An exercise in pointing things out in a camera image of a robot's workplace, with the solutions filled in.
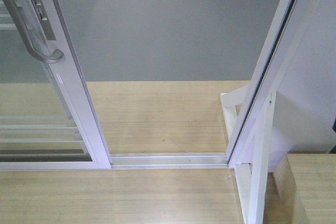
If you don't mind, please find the aluminium door floor track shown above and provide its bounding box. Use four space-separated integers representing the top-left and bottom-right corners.
111 153 227 169

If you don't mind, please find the white sliding glass door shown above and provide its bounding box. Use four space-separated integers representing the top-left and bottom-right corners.
1 0 112 171

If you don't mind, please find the grey metal door handle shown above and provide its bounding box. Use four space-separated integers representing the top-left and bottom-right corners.
2 0 64 64

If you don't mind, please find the white door frame post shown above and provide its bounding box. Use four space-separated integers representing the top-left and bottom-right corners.
221 0 335 223

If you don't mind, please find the white diagonal brace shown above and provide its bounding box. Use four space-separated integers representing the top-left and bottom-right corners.
235 163 251 223

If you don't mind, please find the light wooden block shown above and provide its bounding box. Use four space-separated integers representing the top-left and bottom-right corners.
264 154 335 223

